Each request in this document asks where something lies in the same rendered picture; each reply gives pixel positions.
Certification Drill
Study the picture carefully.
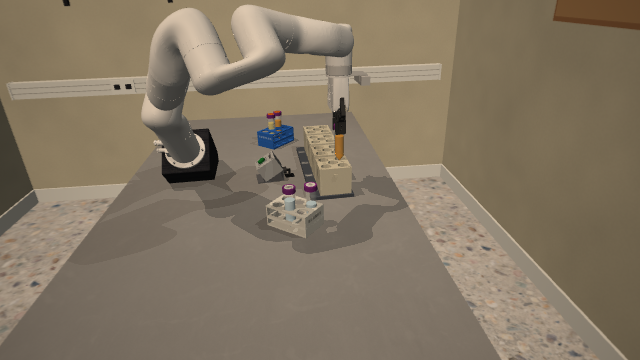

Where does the beige tube rack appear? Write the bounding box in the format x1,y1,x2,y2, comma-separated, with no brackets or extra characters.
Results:
267,195,324,238

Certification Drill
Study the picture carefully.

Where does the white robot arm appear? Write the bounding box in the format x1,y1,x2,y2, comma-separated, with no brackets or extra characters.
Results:
141,5,370,169

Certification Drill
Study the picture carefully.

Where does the blue tube rack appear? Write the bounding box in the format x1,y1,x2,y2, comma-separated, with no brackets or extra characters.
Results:
258,125,294,149

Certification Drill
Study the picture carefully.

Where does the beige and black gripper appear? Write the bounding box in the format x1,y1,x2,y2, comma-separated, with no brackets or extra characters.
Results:
326,75,350,135

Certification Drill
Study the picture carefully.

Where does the beige bucket adapter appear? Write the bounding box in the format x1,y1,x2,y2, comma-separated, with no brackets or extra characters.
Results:
307,134,334,167
303,125,332,156
311,144,335,181
315,155,352,196

